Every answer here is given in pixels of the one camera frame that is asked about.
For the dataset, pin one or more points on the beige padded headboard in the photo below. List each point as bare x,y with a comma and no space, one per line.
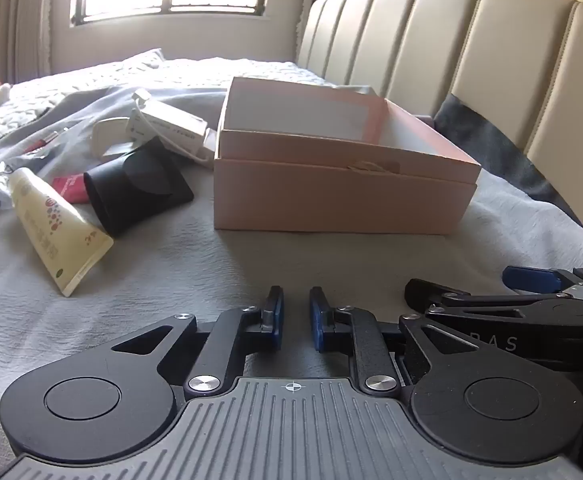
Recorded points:
421,45

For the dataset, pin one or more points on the black pouch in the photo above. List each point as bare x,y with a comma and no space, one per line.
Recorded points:
131,190

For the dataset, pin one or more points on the pink cardboard box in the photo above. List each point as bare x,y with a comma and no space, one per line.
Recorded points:
341,195

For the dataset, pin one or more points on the white quilted mattress cover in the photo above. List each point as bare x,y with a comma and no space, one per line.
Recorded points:
71,82

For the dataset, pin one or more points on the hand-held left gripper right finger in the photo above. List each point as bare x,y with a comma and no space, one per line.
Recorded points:
316,320

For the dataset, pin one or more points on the dark grey pillow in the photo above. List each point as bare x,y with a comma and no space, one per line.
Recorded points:
501,155

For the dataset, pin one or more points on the white square case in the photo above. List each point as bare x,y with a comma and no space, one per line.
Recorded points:
111,130

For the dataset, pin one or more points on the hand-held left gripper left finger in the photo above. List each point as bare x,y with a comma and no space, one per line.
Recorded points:
278,312

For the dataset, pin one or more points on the grey blanket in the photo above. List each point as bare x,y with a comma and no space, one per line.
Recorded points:
211,270

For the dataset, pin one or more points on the red packet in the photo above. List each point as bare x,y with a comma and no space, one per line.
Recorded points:
68,187

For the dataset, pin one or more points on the cream hand cream tube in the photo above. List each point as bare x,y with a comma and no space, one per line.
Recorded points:
51,225

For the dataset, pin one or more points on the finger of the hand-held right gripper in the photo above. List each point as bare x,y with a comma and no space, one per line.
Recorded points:
526,277
421,292

